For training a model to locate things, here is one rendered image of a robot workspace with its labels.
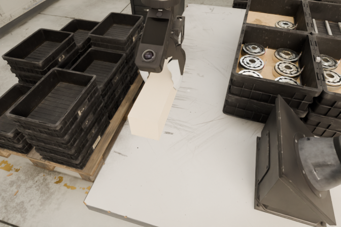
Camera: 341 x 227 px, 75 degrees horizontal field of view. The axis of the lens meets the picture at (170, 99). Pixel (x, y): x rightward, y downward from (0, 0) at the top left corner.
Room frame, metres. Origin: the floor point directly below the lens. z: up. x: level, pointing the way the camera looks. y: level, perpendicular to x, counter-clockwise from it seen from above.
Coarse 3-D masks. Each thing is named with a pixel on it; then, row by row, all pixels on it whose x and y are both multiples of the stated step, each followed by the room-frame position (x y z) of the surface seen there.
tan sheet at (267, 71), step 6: (240, 54) 0.89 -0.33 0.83; (270, 54) 0.89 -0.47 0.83; (264, 60) 0.84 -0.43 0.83; (270, 60) 0.84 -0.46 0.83; (264, 66) 0.79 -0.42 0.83; (270, 66) 0.79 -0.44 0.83; (264, 72) 0.75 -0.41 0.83; (270, 72) 0.75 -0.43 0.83; (270, 78) 0.71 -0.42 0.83; (276, 78) 0.71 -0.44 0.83
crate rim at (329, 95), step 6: (312, 36) 0.87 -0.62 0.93; (318, 36) 0.88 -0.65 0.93; (324, 36) 0.87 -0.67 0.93; (330, 36) 0.87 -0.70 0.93; (318, 54) 0.74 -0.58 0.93; (318, 66) 0.66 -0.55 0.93; (324, 78) 0.59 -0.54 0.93; (324, 84) 0.56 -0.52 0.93; (324, 90) 0.53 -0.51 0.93; (324, 96) 0.52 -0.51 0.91; (330, 96) 0.51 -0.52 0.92; (336, 96) 0.51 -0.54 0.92
